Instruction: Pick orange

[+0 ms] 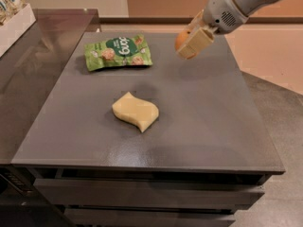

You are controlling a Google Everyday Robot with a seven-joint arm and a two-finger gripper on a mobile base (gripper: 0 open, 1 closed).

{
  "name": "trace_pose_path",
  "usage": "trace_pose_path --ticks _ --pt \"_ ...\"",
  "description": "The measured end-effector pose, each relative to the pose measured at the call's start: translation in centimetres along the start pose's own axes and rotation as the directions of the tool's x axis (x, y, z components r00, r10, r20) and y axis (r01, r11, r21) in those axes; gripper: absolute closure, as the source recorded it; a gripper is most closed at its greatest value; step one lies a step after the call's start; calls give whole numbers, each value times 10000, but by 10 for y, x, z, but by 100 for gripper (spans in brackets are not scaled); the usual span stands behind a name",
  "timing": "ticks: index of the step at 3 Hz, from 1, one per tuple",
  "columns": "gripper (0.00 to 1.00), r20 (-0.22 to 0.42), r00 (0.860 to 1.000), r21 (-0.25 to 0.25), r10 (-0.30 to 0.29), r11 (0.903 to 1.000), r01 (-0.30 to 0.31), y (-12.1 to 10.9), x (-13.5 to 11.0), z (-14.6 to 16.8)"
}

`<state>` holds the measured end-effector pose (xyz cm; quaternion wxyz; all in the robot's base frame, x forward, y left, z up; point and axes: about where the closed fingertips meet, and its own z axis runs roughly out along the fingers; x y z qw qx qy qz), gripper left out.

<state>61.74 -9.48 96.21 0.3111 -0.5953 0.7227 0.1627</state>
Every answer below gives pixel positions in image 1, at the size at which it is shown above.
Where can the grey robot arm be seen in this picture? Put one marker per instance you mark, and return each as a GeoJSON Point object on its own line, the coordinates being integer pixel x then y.
{"type": "Point", "coordinates": [248, 7]}

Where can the white box of snacks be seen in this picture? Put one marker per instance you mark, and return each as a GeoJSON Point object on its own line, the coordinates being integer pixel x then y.
{"type": "Point", "coordinates": [16, 17]}

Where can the grey drawer cabinet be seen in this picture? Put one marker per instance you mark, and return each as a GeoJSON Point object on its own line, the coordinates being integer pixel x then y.
{"type": "Point", "coordinates": [206, 156]}

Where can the yellow wavy sponge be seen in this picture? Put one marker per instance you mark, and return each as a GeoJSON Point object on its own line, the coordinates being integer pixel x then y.
{"type": "Point", "coordinates": [138, 112]}

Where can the green snack bag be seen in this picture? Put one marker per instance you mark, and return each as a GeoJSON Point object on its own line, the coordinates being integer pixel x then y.
{"type": "Point", "coordinates": [118, 52]}

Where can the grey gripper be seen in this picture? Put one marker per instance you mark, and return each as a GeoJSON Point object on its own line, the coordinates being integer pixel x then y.
{"type": "Point", "coordinates": [222, 12]}

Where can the dark glossy side counter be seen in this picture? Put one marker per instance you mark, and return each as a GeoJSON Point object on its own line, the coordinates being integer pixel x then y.
{"type": "Point", "coordinates": [31, 67]}

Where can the orange fruit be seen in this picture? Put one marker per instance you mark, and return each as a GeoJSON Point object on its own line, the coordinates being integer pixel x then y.
{"type": "Point", "coordinates": [180, 39]}

